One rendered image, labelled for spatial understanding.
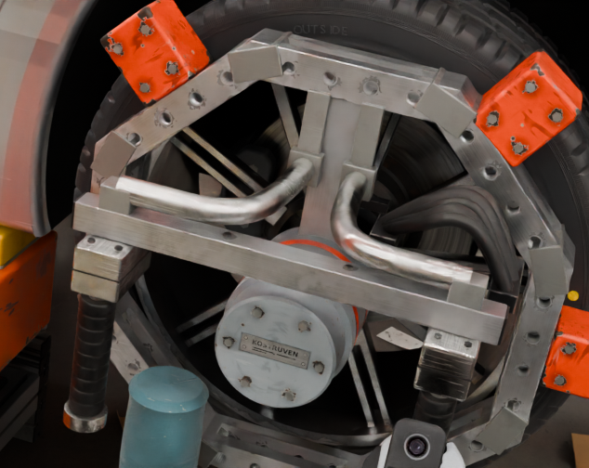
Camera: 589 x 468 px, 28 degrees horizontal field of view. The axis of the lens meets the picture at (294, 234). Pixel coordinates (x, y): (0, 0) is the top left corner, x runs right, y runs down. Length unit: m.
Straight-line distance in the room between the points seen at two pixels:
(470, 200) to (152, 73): 0.38
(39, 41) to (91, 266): 0.45
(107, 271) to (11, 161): 0.47
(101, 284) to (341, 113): 0.31
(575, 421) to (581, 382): 1.59
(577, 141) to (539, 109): 0.12
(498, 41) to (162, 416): 0.54
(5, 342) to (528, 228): 0.79
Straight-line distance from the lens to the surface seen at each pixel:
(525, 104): 1.19
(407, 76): 1.20
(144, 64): 1.27
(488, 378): 1.42
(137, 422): 1.31
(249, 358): 1.19
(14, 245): 1.65
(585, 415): 2.93
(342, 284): 1.08
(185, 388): 1.31
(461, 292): 1.06
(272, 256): 1.09
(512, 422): 1.34
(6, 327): 1.67
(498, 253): 1.11
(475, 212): 1.13
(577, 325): 1.31
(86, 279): 1.13
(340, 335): 1.19
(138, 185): 1.11
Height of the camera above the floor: 1.46
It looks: 25 degrees down
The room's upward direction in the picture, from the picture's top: 11 degrees clockwise
